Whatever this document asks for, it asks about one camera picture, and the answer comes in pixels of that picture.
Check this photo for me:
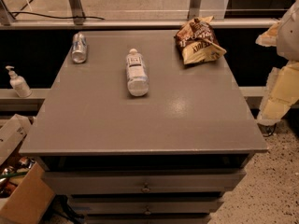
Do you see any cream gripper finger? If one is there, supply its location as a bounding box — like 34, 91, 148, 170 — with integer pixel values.
257, 61, 299, 126
255, 21, 280, 47

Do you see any clear plastic water bottle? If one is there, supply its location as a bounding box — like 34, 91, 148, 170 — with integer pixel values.
126, 49, 149, 97

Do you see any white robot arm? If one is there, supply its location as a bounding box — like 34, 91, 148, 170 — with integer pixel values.
256, 0, 299, 126

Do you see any white pump dispenser bottle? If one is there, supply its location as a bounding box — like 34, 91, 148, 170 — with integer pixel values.
6, 65, 32, 98

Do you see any brown chip bag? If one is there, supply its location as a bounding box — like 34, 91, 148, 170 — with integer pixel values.
175, 16, 226, 65

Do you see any grey drawer cabinet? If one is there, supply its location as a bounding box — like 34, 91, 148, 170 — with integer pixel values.
21, 31, 267, 224

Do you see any top drawer knob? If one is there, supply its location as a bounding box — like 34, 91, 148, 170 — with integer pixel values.
141, 183, 150, 193

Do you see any drawer knob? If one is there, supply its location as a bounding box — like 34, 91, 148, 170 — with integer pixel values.
141, 183, 150, 193
144, 207, 151, 216

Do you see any lower drawer knob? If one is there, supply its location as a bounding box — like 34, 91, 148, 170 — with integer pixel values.
144, 207, 151, 216

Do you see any silver soda can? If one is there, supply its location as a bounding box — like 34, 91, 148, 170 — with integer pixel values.
71, 33, 87, 63

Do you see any cardboard box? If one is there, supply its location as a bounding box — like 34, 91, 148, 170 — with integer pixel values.
0, 114, 54, 224

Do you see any black cable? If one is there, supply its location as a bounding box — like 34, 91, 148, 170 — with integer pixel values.
8, 10, 106, 21

